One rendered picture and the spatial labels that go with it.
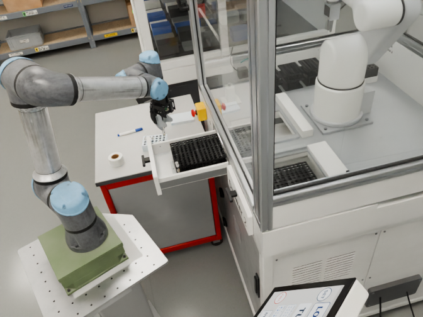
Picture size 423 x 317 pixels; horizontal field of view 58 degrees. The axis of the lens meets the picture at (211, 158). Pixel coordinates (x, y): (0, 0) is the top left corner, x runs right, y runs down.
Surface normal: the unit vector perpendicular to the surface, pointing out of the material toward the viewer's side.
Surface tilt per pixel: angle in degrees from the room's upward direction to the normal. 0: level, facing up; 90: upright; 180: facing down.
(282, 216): 90
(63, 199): 7
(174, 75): 90
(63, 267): 1
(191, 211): 90
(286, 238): 90
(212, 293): 1
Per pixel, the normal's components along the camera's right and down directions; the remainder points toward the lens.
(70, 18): 0.29, 0.60
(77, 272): 0.59, 0.47
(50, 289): -0.10, -0.76
